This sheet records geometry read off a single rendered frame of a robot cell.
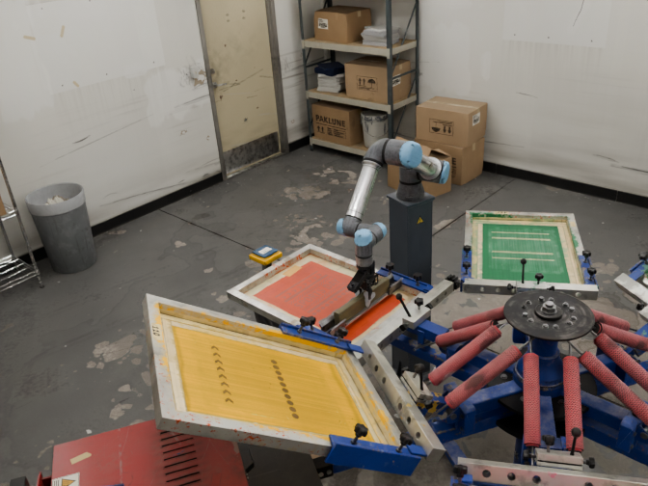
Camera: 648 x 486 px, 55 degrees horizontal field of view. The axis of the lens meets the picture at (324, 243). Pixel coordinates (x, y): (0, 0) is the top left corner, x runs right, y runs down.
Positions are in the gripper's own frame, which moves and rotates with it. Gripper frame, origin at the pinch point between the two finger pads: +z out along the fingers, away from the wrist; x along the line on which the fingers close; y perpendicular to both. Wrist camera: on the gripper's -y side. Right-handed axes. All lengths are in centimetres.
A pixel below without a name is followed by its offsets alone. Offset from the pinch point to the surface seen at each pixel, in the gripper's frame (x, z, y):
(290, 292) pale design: 39.3, 5.4, -7.2
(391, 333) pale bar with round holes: -25.6, -2.5, -12.3
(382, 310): -5.0, 5.3, 7.6
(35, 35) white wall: 368, -84, 45
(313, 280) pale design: 38.0, 5.2, 7.8
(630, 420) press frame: -117, -4, -5
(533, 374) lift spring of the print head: -90, -21, -22
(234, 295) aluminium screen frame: 55, 2, -29
